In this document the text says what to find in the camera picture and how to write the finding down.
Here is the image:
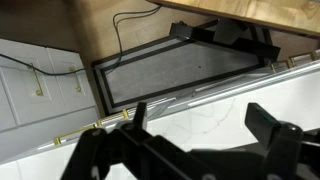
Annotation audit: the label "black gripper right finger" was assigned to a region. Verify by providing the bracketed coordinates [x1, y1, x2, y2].
[245, 103, 281, 149]

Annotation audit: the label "gold drawer handle right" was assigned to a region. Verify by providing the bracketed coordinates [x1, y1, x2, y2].
[269, 50, 320, 73]

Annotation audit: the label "black cable on floor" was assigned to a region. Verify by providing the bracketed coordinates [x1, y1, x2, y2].
[0, 5, 162, 77]

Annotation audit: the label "grey black-bordered floor mat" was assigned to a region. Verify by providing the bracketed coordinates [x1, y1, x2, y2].
[92, 38, 263, 114]

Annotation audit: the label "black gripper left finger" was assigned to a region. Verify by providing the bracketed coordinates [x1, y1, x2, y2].
[133, 102, 147, 130]

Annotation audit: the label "wooden table top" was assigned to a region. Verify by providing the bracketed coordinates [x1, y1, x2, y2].
[148, 0, 320, 37]

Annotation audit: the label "gold drawer handle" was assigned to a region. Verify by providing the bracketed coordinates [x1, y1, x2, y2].
[53, 109, 129, 145]
[269, 50, 320, 73]

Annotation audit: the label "white cabinet doors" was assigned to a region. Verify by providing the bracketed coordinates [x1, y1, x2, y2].
[0, 39, 98, 161]

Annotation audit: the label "black metal stand frame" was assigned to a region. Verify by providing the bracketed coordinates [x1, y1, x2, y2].
[169, 19, 280, 61]

